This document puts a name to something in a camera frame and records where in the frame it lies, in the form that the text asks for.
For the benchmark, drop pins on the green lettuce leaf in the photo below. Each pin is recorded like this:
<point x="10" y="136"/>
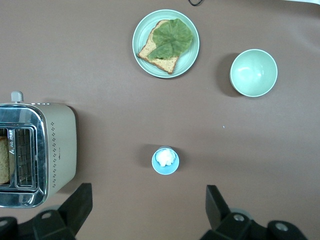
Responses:
<point x="172" y="37"/>

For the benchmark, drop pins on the beige and chrome toaster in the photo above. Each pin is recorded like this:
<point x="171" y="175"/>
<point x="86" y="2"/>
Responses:
<point x="62" y="145"/>

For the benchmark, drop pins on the brown bread slice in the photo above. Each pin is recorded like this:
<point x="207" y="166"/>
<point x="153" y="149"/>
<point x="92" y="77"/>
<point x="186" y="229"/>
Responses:
<point x="165" y="63"/>

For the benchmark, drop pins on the brown toast slice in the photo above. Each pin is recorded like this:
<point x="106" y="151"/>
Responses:
<point x="3" y="162"/>

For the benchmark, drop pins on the grey-blue cup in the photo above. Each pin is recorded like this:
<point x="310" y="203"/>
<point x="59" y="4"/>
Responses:
<point x="162" y="170"/>

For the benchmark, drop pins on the white crumpled wad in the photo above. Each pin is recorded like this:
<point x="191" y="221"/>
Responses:
<point x="165" y="158"/>

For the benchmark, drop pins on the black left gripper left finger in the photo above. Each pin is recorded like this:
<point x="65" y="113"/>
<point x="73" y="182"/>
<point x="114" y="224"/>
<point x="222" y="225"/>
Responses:
<point x="72" y="215"/>

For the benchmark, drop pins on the pale green bowl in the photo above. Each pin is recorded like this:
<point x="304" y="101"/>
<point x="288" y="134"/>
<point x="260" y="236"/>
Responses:
<point x="253" y="72"/>

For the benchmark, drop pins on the pale green plate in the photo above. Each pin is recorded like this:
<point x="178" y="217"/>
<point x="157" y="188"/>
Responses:
<point x="187" y="62"/>

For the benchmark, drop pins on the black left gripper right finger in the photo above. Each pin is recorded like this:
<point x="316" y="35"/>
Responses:
<point x="222" y="220"/>

